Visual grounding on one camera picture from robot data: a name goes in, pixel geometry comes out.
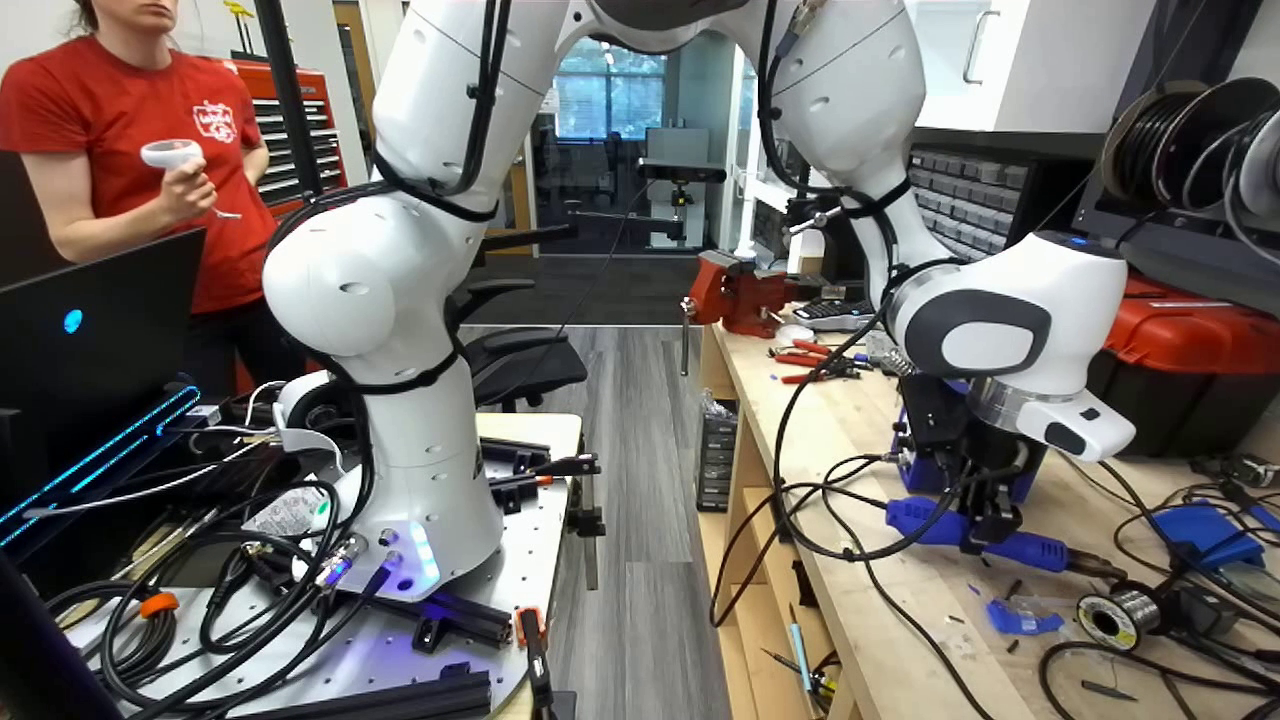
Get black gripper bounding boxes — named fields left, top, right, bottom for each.
left=891, top=374, right=1051, bottom=558

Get white ring controller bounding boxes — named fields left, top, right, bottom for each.
left=135, top=132, right=250, bottom=226

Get person's right forearm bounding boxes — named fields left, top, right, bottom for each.
left=53, top=184, right=174, bottom=268

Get person's right hand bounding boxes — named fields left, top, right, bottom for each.
left=153, top=160, right=225, bottom=231

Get blue tape scrap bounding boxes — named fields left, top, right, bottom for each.
left=983, top=597, right=1069, bottom=642

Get silver solder spool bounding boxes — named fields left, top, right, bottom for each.
left=1072, top=586, right=1163, bottom=655

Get flat blue plastic part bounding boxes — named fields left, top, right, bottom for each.
left=1147, top=499, right=1267, bottom=577

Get red and black toolbox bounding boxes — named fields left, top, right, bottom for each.
left=1082, top=272, right=1280, bottom=459

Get black power strip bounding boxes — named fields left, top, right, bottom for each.
left=692, top=404, right=740, bottom=521

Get grey parts drawer organizer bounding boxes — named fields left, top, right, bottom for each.
left=909, top=145, right=1049, bottom=265

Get red bench vise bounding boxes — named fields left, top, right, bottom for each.
left=685, top=254, right=800, bottom=342

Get black filament spool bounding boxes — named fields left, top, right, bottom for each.
left=1150, top=74, right=1280, bottom=218
left=1104, top=75, right=1212, bottom=209

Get grey filament spool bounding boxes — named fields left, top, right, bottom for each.
left=1232, top=111, right=1280, bottom=226

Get grey robot mounting table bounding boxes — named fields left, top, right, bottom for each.
left=60, top=409, right=593, bottom=720

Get black office chair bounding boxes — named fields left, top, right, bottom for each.
left=442, top=272, right=593, bottom=412

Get black aluminium extrusion bar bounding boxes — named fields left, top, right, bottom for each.
left=233, top=659, right=499, bottom=720

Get red tool cabinet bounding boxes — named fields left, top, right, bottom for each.
left=227, top=51, right=353, bottom=226

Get black laptop with blue light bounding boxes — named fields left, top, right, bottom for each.
left=0, top=226, right=212, bottom=554

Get person in red shirt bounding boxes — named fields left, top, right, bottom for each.
left=0, top=0, right=278, bottom=323

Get black power cable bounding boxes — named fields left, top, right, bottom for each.
left=851, top=531, right=1009, bottom=720

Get black hot air gun cable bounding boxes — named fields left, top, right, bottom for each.
left=703, top=453, right=925, bottom=632

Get red handled pliers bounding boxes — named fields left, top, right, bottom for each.
left=769, top=342, right=858, bottom=389

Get black looped cable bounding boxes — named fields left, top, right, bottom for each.
left=75, top=518, right=392, bottom=720

